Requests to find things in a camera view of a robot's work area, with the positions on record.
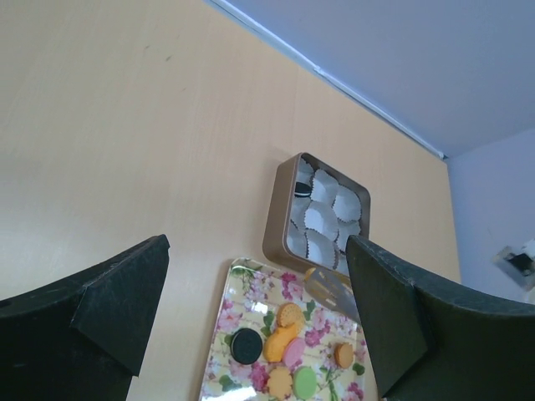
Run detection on orange round biscuit top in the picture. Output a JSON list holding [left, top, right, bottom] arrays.
[[277, 302, 305, 332]]

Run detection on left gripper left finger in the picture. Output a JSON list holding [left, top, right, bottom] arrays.
[[1, 235, 170, 400]]

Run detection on orange flower cookie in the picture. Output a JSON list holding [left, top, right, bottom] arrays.
[[267, 366, 293, 400], [334, 343, 354, 369]]

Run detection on orange flower cookie right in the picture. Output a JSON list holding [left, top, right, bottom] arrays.
[[334, 343, 354, 369]]

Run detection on brown cookie tin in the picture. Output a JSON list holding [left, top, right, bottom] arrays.
[[262, 152, 371, 274]]

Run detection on metal tongs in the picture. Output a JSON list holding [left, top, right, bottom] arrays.
[[304, 266, 361, 324]]

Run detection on green sandwich cookie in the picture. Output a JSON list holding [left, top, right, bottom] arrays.
[[293, 366, 317, 400]]

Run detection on pink macaron cookie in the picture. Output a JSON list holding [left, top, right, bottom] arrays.
[[282, 338, 306, 368]]

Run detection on black sandwich cookie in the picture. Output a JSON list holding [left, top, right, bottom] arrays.
[[230, 327, 263, 365], [294, 181, 312, 198]]

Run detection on orange flower cookie left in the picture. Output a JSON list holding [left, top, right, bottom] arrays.
[[267, 366, 293, 400]]

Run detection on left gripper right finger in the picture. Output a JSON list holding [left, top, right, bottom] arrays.
[[346, 236, 534, 400]]

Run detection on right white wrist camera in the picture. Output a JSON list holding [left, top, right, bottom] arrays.
[[492, 239, 534, 292]]

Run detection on orange fish cookie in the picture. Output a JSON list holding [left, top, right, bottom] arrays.
[[263, 323, 300, 363]]

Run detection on floral serving tray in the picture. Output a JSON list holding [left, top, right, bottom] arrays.
[[198, 258, 376, 400]]

